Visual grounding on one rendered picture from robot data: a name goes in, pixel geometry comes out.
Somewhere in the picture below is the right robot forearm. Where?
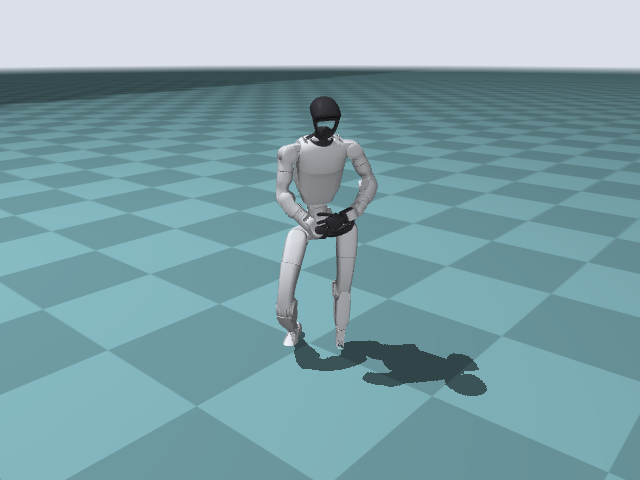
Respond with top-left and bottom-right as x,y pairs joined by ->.
278,192 -> 324,240

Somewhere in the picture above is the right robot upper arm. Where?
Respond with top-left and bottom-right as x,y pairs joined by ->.
276,143 -> 300,206

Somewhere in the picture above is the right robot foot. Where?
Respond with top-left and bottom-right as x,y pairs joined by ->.
283,322 -> 302,346

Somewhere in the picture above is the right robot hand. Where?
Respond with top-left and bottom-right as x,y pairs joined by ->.
315,221 -> 354,239

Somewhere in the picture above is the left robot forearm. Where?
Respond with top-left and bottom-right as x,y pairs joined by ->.
346,179 -> 378,221

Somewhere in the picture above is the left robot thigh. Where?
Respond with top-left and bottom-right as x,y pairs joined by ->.
332,222 -> 358,299

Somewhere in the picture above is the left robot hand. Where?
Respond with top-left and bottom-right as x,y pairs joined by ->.
317,207 -> 354,239

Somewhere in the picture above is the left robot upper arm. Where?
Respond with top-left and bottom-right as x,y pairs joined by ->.
343,139 -> 376,190

